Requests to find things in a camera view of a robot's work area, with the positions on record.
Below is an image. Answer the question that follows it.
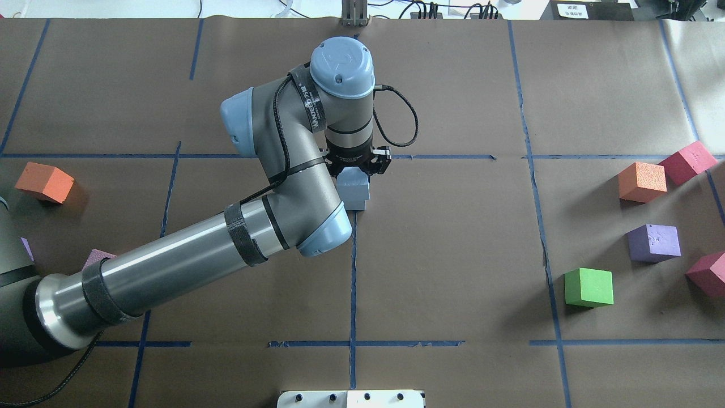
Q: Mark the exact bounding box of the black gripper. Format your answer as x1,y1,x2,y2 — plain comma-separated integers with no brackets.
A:
323,145,392,179

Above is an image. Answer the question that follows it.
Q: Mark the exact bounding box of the light blue foam block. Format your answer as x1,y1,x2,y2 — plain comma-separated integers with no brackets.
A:
342,198,369,211

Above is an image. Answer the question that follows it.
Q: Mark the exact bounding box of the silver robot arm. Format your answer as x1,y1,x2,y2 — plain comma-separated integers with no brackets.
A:
2,36,388,368

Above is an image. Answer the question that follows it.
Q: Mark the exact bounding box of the black power box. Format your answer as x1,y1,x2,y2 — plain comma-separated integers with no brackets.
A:
539,1,634,21

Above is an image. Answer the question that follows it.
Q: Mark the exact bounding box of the green foam block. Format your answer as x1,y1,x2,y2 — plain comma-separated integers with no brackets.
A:
564,268,615,308

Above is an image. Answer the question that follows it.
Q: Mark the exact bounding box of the orange foam block right side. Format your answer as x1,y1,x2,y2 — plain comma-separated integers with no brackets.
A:
617,162,668,203

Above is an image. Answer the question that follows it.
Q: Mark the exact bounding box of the orange foam block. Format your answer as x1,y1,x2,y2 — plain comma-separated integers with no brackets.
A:
617,162,668,203
15,161,75,205

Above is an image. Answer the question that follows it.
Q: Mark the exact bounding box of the purple foam block right side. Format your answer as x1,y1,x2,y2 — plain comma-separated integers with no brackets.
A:
626,224,681,264

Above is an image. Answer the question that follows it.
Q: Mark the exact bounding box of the purple foam block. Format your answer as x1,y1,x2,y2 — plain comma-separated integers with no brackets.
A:
20,237,35,262
626,224,681,264

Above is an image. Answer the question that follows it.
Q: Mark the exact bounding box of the pink foam block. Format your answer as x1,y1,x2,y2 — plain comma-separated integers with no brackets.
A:
82,249,117,269

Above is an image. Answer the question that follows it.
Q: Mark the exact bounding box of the red foam block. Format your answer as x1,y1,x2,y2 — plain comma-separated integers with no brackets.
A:
659,141,718,186
685,251,724,299

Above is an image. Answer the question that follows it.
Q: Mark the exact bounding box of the orange foam block left side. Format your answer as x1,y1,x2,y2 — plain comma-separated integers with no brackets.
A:
15,161,75,205

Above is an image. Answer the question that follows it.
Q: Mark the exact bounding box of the purple foam block left side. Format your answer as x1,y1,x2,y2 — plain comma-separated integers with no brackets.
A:
20,237,35,262

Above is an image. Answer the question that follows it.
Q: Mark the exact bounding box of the aluminium frame post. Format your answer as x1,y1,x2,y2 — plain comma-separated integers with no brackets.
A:
340,0,370,27

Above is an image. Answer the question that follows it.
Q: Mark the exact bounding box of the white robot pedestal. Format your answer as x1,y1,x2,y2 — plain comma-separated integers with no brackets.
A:
275,389,427,407

